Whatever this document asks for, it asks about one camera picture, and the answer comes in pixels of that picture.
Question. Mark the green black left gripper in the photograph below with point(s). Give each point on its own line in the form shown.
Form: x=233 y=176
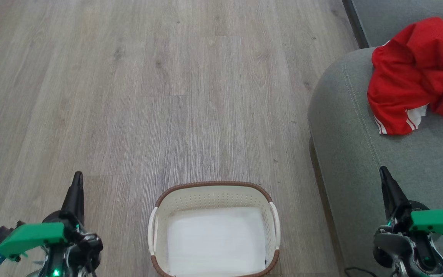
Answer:
x=33 y=236

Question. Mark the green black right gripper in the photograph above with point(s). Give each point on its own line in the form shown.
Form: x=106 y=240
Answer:
x=437 y=223

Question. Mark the red garment with white stripes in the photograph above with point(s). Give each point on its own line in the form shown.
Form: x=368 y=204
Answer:
x=410 y=77

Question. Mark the white basket with brown rim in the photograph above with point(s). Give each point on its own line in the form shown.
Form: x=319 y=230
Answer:
x=214 y=196

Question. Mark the grey fabric sofa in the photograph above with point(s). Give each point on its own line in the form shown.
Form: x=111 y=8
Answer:
x=352 y=161

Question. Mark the grey sofa section dark edge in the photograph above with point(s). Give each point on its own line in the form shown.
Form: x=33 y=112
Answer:
x=390 y=15

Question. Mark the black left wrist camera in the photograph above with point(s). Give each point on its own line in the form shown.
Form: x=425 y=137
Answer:
x=2 y=234

